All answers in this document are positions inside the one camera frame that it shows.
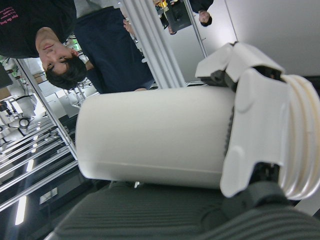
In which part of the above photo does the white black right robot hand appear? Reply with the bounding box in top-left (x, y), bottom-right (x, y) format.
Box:
top-left (48, 41), bottom-right (320, 240)

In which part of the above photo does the cream paper cup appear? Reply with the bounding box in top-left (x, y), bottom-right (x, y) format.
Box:
top-left (74, 74), bottom-right (320, 201)

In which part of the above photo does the distant person in dark clothes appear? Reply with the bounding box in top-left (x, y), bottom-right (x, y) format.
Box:
top-left (190, 0), bottom-right (215, 28)

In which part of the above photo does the person in navy shirt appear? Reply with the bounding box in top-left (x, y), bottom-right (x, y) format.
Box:
top-left (73, 8), bottom-right (157, 95)

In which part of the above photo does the person in black printed shirt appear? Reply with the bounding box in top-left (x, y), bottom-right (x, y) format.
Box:
top-left (0, 0), bottom-right (88, 90)

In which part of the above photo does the wide aluminium post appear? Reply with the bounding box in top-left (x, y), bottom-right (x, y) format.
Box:
top-left (119, 0), bottom-right (187, 89)

